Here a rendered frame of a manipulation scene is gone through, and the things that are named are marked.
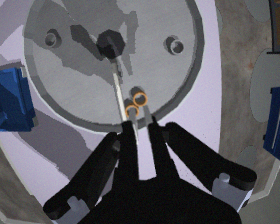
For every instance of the grey metal ring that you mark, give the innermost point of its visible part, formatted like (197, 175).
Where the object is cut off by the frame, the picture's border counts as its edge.
(180, 43)
(47, 40)

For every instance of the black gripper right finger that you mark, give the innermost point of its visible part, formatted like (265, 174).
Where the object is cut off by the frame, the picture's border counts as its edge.
(232, 183)

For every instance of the bronze ring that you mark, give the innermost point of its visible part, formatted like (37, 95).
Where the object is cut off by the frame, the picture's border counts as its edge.
(131, 105)
(139, 103)

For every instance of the grey round turning table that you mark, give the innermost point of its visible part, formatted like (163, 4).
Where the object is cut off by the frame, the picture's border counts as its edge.
(75, 81)

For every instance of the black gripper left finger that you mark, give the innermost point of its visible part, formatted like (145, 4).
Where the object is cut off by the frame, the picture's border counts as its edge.
(80, 195)

